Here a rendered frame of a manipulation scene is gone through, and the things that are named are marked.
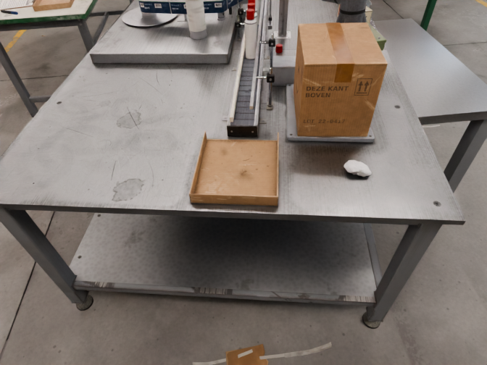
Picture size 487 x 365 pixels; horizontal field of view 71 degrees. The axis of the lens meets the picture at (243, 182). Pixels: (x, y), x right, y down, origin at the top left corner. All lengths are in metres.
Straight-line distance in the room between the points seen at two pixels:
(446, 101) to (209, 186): 1.01
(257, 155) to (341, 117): 0.30
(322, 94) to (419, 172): 0.39
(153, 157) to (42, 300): 1.11
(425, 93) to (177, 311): 1.46
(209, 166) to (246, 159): 0.13
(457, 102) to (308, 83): 0.70
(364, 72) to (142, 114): 0.84
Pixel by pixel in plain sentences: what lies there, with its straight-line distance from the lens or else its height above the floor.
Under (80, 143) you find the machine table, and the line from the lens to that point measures 1.39.
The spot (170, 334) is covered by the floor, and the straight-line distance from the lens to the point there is 1.76.
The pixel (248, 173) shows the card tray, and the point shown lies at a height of 0.83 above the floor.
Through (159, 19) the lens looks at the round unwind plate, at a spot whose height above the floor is 0.89.
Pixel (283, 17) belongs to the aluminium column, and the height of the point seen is 0.92.
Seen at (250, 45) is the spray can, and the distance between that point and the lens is 1.61.
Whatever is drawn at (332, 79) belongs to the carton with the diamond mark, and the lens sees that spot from 1.12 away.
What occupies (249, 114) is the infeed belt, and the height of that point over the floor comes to 0.88.
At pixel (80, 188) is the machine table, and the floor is 0.83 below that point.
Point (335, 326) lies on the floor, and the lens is 1.77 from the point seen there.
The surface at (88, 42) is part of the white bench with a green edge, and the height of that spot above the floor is 0.60.
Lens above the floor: 1.61
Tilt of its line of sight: 46 degrees down
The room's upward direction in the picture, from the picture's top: 3 degrees counter-clockwise
